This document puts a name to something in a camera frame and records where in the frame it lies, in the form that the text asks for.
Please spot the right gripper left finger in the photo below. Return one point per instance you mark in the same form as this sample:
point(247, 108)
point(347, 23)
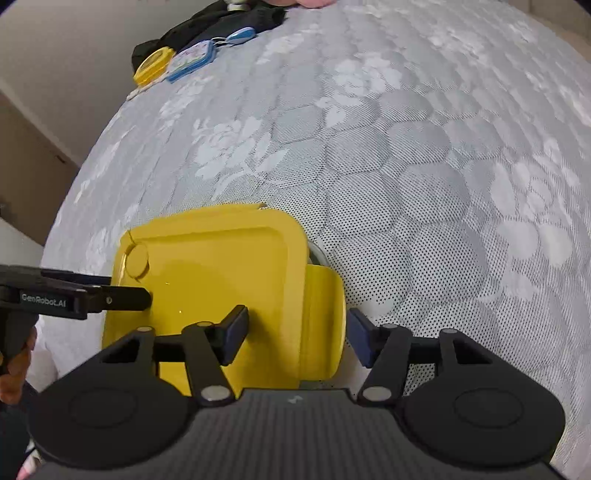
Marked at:
point(209, 347)

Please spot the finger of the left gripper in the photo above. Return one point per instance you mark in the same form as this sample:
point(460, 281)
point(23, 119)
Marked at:
point(117, 298)
point(75, 277)

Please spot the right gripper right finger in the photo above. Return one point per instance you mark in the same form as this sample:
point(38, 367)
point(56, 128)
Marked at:
point(385, 351)

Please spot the yellow plastic container lid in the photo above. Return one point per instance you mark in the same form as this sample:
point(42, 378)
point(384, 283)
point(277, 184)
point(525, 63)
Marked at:
point(198, 265)

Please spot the person left hand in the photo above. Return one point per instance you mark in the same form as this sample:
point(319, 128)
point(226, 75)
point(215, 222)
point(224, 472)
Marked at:
point(13, 381)

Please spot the clear glass divided container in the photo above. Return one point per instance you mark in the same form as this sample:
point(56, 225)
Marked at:
point(316, 256)

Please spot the small yellow lidded container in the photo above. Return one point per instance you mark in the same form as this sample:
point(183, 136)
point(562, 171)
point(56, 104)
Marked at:
point(153, 66)

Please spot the black clothing pile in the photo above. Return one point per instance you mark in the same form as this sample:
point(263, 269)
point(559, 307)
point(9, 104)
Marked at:
point(215, 20)

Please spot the small blue pouch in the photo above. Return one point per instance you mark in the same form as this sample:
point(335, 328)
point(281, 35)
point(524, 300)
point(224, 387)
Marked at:
point(239, 37)

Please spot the pink plush toy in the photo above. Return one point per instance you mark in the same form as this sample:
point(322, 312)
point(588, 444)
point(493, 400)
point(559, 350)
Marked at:
point(309, 4)

